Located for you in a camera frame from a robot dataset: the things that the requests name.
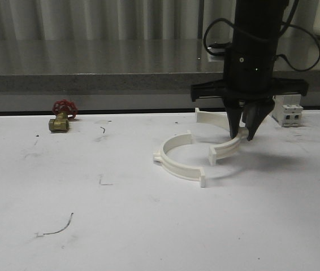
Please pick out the white half pipe clamp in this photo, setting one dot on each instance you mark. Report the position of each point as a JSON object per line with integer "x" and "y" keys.
{"x": 187, "y": 172}

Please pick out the white circuit breaker red switch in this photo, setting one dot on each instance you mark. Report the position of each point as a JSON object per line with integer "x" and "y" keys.
{"x": 287, "y": 111}

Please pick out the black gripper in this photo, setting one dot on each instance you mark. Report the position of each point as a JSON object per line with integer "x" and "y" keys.
{"x": 248, "y": 75}

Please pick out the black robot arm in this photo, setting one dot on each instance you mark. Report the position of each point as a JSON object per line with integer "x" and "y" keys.
{"x": 256, "y": 21}

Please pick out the brass valve red handwheel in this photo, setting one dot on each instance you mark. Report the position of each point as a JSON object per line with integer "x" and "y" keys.
{"x": 64, "y": 111}

